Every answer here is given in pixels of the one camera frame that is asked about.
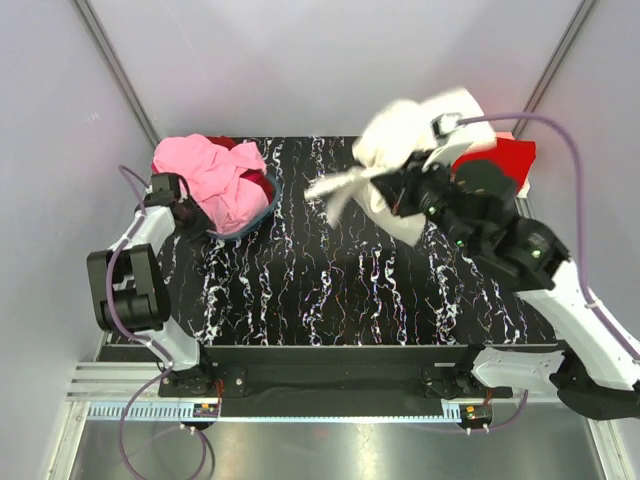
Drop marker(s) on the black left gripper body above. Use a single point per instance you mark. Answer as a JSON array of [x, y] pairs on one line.
[[196, 223]]

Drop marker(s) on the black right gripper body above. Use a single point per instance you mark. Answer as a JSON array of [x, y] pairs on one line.
[[419, 191]]

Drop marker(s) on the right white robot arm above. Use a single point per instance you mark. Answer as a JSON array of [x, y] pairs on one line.
[[472, 206]]

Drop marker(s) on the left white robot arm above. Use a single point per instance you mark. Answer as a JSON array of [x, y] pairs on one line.
[[128, 290]]

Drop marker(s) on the pink crumpled t shirt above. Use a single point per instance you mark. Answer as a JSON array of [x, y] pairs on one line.
[[213, 174]]

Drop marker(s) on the folded red t shirt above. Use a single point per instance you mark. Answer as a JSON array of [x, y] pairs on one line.
[[514, 158]]

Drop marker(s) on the folded light pink t shirt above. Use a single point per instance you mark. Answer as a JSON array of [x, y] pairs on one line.
[[504, 136]]

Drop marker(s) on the red t shirt in basket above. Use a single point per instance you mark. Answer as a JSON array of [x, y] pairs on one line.
[[254, 176]]

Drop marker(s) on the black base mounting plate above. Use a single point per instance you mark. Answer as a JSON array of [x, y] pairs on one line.
[[332, 383]]

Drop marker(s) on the left aluminium corner post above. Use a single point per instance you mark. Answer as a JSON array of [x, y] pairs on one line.
[[106, 50]]

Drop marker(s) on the aluminium corner post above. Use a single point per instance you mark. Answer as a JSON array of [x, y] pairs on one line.
[[106, 50], [560, 54]]

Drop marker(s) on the aluminium frame rail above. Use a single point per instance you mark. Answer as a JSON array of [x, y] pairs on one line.
[[100, 381]]

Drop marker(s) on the white slotted cable duct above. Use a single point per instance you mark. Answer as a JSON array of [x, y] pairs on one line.
[[148, 411]]

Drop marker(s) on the right aluminium corner post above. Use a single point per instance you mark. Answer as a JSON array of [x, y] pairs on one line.
[[560, 54]]

